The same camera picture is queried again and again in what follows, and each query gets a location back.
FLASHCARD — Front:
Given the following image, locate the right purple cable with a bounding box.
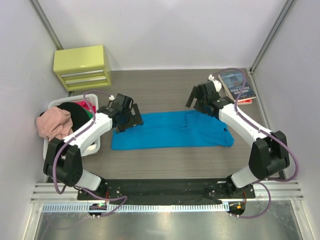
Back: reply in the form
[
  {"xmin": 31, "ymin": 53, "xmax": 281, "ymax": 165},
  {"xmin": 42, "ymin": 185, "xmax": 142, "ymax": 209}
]
[{"xmin": 208, "ymin": 68, "xmax": 300, "ymax": 220}]

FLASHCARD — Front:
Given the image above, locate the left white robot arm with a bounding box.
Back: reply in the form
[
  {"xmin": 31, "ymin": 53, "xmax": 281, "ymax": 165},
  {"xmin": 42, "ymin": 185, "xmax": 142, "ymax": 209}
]
[{"xmin": 43, "ymin": 93, "xmax": 144, "ymax": 197}]

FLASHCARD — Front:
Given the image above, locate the white garment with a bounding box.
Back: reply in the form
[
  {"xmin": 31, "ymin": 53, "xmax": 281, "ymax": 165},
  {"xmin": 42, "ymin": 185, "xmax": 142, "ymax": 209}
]
[{"xmin": 86, "ymin": 144, "xmax": 97, "ymax": 152}]

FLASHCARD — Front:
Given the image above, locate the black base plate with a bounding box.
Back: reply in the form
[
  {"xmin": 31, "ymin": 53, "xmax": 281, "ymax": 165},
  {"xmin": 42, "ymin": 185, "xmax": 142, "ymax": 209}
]
[{"xmin": 91, "ymin": 178, "xmax": 256, "ymax": 200}]

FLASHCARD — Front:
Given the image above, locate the pink garment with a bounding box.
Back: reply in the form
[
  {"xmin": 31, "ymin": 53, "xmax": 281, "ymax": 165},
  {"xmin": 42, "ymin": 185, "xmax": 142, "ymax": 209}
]
[{"xmin": 36, "ymin": 106, "xmax": 73, "ymax": 141}]

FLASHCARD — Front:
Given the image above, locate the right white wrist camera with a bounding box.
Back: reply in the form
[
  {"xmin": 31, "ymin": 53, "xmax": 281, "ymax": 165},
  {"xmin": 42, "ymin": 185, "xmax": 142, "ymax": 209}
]
[{"xmin": 208, "ymin": 74, "xmax": 222, "ymax": 93}]

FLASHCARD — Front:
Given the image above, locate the blue paperback book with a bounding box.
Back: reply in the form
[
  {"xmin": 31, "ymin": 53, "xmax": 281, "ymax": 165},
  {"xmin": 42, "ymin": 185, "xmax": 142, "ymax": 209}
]
[{"xmin": 218, "ymin": 71, "xmax": 256, "ymax": 101}]

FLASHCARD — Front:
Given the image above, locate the slotted cable duct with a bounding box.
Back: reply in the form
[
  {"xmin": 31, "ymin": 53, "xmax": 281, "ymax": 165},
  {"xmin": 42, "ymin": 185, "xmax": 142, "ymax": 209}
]
[{"xmin": 41, "ymin": 202, "xmax": 229, "ymax": 214}]

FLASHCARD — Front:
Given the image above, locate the white laundry basket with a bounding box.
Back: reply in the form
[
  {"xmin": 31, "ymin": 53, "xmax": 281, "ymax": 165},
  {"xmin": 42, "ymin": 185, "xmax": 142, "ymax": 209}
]
[{"xmin": 42, "ymin": 93, "xmax": 101, "ymax": 160}]

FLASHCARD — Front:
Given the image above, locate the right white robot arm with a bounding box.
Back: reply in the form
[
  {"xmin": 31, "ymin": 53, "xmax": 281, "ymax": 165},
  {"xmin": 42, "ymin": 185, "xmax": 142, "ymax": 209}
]
[{"xmin": 186, "ymin": 81, "xmax": 290, "ymax": 198}]

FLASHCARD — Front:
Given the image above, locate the aluminium frame rail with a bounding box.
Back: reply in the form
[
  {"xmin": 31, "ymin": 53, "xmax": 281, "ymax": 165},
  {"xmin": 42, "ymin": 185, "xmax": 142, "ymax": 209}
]
[{"xmin": 30, "ymin": 180, "xmax": 304, "ymax": 203}]

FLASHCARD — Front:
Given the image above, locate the blue t shirt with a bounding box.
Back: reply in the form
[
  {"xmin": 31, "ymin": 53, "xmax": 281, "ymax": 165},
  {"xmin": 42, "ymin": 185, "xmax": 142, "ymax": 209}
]
[{"xmin": 111, "ymin": 110, "xmax": 235, "ymax": 151}]

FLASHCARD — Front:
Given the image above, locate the yellow green drawer cabinet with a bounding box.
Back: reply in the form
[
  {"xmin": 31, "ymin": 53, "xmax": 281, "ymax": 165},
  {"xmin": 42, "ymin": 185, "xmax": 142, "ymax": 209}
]
[{"xmin": 53, "ymin": 45, "xmax": 112, "ymax": 92}]

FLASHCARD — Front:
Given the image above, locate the magenta garment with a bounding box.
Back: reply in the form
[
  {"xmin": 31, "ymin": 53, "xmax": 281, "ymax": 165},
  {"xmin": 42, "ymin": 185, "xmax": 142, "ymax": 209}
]
[{"xmin": 75, "ymin": 100, "xmax": 97, "ymax": 113}]

